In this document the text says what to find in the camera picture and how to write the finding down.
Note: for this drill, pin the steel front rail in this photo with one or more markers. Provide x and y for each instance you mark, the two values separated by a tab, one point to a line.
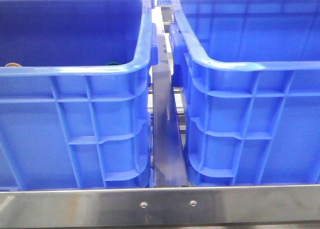
176	206

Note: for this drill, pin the left blue plastic bin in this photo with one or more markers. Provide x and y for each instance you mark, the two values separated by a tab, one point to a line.
67	120

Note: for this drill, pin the right blue plastic bin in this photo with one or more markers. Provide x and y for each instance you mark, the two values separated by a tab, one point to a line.
250	72

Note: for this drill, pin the steel divider rail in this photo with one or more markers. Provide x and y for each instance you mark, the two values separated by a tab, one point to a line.
169	163

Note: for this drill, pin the blue plastic bin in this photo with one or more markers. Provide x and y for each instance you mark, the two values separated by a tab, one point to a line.
250	72
67	120

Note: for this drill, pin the green mushroom push button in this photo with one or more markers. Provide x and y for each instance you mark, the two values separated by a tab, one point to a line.
113	64

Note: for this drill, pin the yellow mushroom push button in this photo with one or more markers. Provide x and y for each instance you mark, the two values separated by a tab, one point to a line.
13	64

